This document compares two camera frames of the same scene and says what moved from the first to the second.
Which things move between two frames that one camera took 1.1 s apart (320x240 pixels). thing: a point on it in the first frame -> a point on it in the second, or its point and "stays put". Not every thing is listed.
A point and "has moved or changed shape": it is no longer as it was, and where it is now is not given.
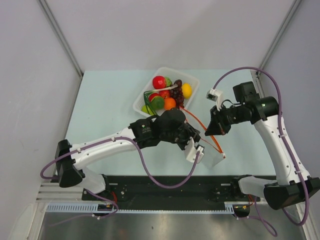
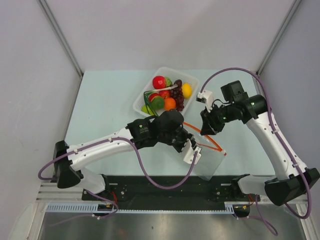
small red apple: (164, 93) stays put
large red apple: (159, 82) stays put
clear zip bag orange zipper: (212, 153) has moved or changed shape
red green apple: (157, 101) stays put
